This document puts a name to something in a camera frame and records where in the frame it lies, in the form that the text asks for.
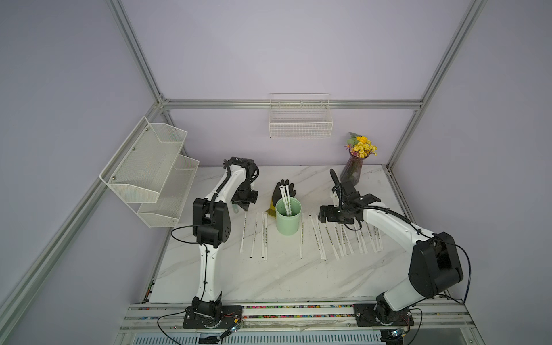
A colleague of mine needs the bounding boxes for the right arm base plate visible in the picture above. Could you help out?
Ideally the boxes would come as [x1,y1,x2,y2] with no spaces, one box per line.
[353,303,414,327]

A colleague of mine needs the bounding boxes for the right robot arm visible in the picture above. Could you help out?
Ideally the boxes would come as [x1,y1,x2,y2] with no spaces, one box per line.
[318,169,466,326]

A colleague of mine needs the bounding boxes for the yellow flower bouquet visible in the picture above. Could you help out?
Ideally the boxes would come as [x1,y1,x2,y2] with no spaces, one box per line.
[345,132,377,159]

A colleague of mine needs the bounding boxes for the purple glass vase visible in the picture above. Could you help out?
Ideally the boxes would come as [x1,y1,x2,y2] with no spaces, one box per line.
[339,151,367,185]

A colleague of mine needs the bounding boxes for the white wire wall basket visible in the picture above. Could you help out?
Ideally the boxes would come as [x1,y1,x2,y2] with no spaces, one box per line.
[269,93,334,139]

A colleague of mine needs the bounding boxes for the straw thirteenth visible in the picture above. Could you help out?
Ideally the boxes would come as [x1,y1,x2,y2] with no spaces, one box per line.
[263,211,268,261]

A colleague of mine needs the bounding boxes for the white two-tier mesh shelf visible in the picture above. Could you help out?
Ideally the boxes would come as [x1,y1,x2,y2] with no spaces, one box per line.
[99,117,199,228]

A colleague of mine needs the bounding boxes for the black yellow work glove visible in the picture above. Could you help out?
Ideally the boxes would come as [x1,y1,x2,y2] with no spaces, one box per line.
[267,179,298,216]

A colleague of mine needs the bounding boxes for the bundle of wrapped straws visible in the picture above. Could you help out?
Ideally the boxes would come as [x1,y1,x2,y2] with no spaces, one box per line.
[280,185,292,216]

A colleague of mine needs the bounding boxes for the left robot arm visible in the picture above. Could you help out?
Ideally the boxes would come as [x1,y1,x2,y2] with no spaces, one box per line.
[183,157,260,329]

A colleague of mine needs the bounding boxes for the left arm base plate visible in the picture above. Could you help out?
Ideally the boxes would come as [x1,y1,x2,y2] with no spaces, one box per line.
[183,305,243,329]

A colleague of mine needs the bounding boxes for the green storage cup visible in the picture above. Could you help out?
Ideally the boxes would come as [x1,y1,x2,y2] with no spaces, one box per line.
[275,198,302,236]

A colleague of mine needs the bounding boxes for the aluminium front rail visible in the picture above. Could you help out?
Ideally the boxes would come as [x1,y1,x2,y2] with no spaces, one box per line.
[119,296,475,334]

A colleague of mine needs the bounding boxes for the straw eleventh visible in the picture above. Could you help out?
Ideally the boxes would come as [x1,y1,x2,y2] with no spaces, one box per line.
[374,227,382,252]

